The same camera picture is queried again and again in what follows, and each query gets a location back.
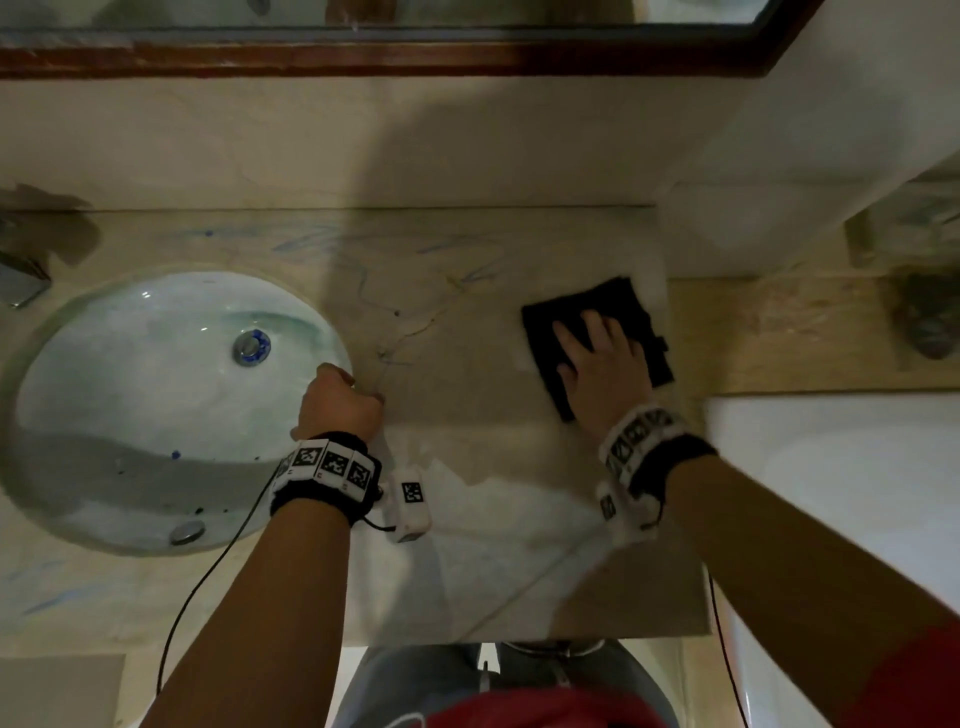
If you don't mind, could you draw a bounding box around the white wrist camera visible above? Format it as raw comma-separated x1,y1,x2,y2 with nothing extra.
386,463,435,544
596,479,665,549

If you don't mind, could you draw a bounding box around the white bathtub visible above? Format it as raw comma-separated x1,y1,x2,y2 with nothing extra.
704,393,960,728

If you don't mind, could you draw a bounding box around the chrome towel ring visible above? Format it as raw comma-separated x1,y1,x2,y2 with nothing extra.
502,638,605,658

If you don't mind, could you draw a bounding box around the chrome sink drain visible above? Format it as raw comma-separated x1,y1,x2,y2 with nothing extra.
231,328,273,369

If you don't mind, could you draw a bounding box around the white oval sink basin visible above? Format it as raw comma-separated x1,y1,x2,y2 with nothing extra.
0,269,354,558

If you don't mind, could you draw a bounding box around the black cable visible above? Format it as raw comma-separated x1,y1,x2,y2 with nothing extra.
704,569,751,728
153,468,279,695

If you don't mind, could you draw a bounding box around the person's left forearm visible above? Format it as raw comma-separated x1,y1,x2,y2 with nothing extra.
138,498,354,728

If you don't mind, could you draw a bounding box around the person's right forearm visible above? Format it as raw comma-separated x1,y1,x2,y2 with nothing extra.
663,453,960,728

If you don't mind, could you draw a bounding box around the red shirt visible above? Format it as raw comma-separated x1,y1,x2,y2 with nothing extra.
427,622,960,728

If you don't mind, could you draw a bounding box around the chrome faucet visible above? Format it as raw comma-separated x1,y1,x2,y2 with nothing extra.
0,247,54,310

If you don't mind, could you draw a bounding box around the person's right hand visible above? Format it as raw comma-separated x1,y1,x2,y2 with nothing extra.
552,311,655,444

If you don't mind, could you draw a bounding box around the beige stone tub ledge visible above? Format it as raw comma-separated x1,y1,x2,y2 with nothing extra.
667,247,960,399

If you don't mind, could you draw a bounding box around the wood framed mirror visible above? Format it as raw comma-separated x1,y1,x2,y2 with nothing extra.
0,0,826,80

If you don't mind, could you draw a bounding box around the black cloth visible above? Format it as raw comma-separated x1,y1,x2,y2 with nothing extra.
521,275,676,424

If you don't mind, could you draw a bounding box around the clear plastic bag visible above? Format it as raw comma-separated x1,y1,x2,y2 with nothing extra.
845,187,960,268

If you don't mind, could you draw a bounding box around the person's left hand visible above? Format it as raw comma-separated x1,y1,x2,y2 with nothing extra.
290,362,386,444

